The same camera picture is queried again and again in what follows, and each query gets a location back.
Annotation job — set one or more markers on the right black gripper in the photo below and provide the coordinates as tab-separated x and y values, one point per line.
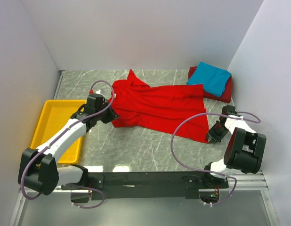
211	134

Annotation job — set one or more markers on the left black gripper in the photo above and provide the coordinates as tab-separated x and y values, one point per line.
112	116

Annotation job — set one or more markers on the bright red t-shirt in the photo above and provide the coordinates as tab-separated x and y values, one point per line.
160	108

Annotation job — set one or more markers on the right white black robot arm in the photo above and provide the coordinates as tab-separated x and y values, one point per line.
244	152

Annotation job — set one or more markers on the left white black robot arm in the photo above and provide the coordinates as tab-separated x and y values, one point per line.
38	167

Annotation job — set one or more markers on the folded dark red t-shirt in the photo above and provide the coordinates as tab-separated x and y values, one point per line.
218	91

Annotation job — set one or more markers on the yellow plastic tray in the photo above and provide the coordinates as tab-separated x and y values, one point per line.
55	114

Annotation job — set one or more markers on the folded blue t-shirt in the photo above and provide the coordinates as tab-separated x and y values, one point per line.
210	78

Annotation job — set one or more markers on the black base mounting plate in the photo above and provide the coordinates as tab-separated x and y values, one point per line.
123	192

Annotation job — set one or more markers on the aluminium extrusion rail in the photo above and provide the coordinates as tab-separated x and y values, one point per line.
46	184

